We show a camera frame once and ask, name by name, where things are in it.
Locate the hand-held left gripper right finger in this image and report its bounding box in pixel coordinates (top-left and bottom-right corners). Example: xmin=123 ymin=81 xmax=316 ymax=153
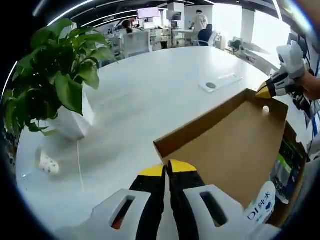
xmin=166 ymin=159 xmax=253 ymax=240

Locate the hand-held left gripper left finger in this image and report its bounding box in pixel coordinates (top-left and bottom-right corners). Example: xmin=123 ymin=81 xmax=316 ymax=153
xmin=91 ymin=163 xmax=167 ymax=240

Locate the brown cardboard shoe box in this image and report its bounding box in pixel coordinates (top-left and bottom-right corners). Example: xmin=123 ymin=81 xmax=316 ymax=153
xmin=152 ymin=87 xmax=309 ymax=229

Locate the white blue wet wipes pack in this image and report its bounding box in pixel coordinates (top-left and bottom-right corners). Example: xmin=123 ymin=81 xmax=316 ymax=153
xmin=243 ymin=181 xmax=277 ymax=227

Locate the black green grey pouch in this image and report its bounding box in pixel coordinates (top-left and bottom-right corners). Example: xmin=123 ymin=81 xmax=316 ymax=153
xmin=271 ymin=138 xmax=305 ymax=205

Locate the person's right hand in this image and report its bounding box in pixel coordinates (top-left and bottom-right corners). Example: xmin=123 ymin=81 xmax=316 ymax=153
xmin=301 ymin=71 xmax=320 ymax=101

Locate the black office chair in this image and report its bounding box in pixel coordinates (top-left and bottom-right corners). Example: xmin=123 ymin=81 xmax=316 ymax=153
xmin=227 ymin=37 xmax=245 ymax=52

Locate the dotted white paper cup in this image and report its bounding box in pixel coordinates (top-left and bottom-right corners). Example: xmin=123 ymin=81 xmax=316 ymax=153
xmin=34 ymin=147 xmax=60 ymax=176

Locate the black monitor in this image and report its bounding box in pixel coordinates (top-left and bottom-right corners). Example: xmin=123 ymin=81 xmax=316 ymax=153
xmin=166 ymin=10 xmax=183 ymax=21

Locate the white office chair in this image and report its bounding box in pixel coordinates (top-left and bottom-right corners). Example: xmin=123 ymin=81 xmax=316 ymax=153
xmin=123 ymin=31 xmax=153 ymax=60

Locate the pink screen monitor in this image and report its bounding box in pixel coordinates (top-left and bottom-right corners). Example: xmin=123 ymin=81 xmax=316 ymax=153
xmin=137 ymin=8 xmax=160 ymax=20

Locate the green plant in white pot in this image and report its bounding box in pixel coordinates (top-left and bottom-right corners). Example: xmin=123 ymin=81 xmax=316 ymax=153
xmin=3 ymin=18 xmax=118 ymax=141

